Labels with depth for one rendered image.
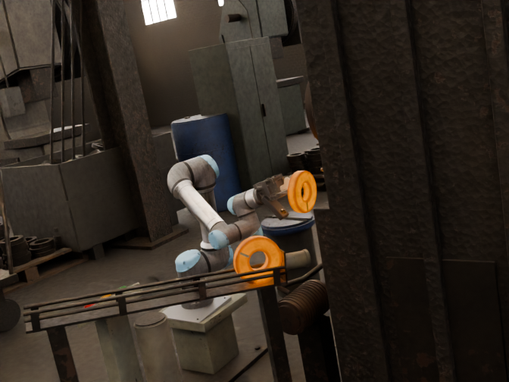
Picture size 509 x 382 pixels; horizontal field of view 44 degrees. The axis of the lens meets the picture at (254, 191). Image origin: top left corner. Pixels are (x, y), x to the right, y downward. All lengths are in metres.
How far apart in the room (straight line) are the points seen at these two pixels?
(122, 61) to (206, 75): 1.09
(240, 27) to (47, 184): 5.84
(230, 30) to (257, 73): 4.45
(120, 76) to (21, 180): 1.19
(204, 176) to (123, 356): 0.83
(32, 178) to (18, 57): 2.24
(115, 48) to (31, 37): 2.44
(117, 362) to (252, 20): 8.22
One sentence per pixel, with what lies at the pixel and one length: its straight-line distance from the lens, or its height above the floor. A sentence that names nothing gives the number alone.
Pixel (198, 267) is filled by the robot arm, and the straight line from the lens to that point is 2.82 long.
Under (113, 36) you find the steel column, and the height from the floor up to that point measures 1.68.
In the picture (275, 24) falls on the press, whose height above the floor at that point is 1.75.
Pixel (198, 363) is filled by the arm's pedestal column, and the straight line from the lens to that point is 2.95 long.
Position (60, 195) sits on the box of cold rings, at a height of 0.57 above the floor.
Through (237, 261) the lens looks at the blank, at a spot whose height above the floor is 0.73.
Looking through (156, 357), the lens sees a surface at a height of 0.40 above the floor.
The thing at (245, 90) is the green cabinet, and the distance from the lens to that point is 5.95.
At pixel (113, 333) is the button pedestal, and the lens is 2.37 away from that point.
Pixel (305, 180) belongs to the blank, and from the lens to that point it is 2.35.
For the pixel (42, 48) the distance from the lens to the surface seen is 7.55.
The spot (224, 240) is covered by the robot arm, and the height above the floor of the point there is 0.68.
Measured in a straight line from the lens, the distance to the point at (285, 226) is 3.43.
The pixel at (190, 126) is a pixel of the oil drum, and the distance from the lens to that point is 5.80.
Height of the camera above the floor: 1.34
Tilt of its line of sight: 12 degrees down
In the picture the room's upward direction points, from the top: 11 degrees counter-clockwise
